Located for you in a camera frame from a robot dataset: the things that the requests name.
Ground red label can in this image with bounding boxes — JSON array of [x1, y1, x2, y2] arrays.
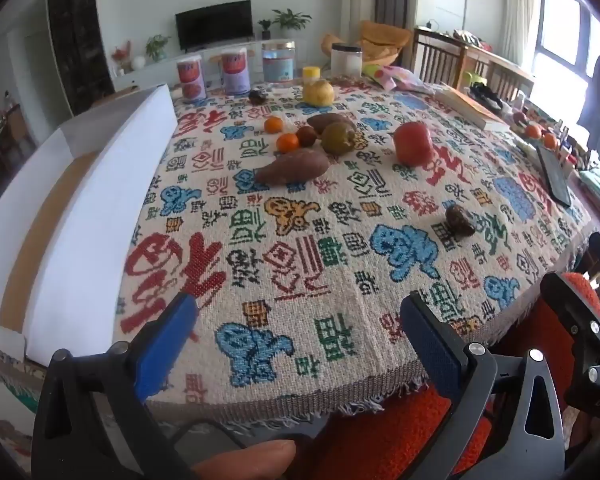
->
[[176, 55, 209, 103], [221, 49, 252, 96]]

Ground red flowers in vase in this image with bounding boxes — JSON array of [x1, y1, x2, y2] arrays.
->
[[111, 42, 132, 75]]

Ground green cloth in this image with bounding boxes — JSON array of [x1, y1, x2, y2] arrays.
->
[[577, 167, 600, 221]]

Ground yellow apple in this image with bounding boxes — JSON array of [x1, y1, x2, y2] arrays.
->
[[302, 79, 336, 108]]

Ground book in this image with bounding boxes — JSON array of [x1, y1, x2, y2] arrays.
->
[[434, 85, 511, 132]]

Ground colourful snack packet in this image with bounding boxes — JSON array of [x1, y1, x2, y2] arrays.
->
[[364, 64, 416, 92]]

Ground person's left hand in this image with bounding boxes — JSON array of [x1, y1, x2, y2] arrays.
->
[[192, 439, 297, 480]]

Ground large potted plant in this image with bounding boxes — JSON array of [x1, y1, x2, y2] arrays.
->
[[272, 8, 312, 41]]

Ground white cardboard box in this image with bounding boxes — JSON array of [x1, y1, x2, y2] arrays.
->
[[0, 82, 181, 368]]

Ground window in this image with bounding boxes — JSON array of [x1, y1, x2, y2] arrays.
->
[[535, 0, 600, 126]]

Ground brown sweet potato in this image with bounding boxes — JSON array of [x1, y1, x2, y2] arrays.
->
[[307, 112, 356, 136], [254, 149, 331, 184]]

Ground green-brown pear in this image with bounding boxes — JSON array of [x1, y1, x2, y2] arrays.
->
[[321, 121, 357, 156]]

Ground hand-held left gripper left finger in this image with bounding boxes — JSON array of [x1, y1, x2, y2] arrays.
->
[[31, 291, 201, 480]]

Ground black glass cabinet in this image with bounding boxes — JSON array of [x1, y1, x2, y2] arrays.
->
[[46, 0, 116, 116]]

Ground black lid white jar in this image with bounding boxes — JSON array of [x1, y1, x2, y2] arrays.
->
[[331, 43, 363, 76]]

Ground black television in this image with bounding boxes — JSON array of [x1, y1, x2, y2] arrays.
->
[[175, 0, 254, 52]]

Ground wooden chair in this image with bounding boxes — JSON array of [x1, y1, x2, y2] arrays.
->
[[462, 50, 536, 106], [412, 27, 468, 86]]

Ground leafy potted plant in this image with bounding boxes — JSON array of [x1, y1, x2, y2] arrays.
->
[[145, 35, 171, 63]]

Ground blue label glass jar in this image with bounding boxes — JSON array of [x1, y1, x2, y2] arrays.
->
[[261, 41, 296, 83]]

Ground printed woven tablecloth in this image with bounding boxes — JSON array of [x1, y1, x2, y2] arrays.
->
[[115, 77, 598, 418]]

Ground red apple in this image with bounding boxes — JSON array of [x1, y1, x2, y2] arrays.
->
[[393, 121, 435, 167]]

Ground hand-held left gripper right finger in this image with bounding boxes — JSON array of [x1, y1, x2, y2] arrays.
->
[[399, 290, 565, 480]]

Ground white curtain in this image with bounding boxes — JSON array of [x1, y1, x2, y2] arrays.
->
[[500, 0, 543, 63]]

